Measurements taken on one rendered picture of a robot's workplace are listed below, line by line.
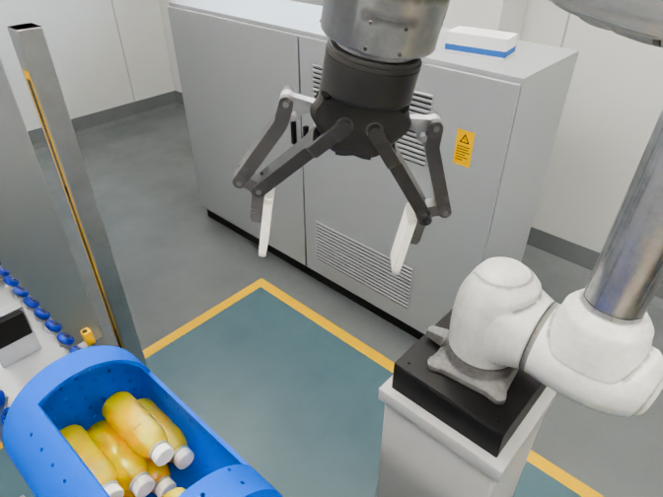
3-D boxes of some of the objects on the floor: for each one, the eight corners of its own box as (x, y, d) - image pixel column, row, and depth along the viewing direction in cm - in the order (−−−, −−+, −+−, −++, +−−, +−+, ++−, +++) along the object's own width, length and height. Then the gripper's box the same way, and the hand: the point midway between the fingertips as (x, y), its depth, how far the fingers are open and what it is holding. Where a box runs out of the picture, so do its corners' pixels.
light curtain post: (164, 434, 223) (32, 22, 125) (171, 442, 220) (41, 26, 122) (151, 443, 220) (5, 26, 121) (159, 452, 216) (15, 30, 118)
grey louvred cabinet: (257, 191, 403) (237, -9, 319) (506, 317, 285) (579, 50, 201) (200, 218, 370) (162, 2, 287) (456, 372, 252) (518, 81, 168)
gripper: (200, 29, 34) (198, 264, 48) (546, 90, 37) (453, 298, 50) (220, 2, 40) (214, 218, 53) (517, 56, 43) (440, 249, 56)
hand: (331, 248), depth 51 cm, fingers open, 13 cm apart
